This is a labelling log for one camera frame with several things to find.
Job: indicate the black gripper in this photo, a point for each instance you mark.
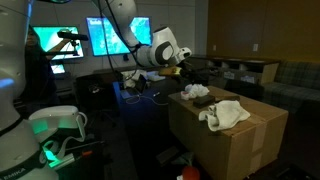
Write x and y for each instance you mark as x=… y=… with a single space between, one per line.
x=195 y=76

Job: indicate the white plastic bag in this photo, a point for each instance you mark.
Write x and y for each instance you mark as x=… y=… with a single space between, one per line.
x=193 y=91

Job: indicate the black eyeglass case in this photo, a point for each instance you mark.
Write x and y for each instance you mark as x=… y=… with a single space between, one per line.
x=201 y=102

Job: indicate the white towel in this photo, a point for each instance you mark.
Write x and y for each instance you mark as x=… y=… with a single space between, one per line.
x=223 y=115

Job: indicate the red apple toy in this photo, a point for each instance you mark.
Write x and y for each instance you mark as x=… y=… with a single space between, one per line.
x=190 y=173

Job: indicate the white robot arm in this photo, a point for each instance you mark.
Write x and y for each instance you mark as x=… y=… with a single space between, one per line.
x=21 y=156

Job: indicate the large cardboard box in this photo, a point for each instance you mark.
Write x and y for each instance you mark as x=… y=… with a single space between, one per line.
x=235 y=153

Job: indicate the wooden shelf unit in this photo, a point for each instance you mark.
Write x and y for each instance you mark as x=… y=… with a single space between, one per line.
x=223 y=68

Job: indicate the plaid green sofa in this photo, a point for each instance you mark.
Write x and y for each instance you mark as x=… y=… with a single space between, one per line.
x=295 y=82

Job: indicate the white VR headset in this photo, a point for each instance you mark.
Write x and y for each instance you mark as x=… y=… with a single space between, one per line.
x=47 y=121

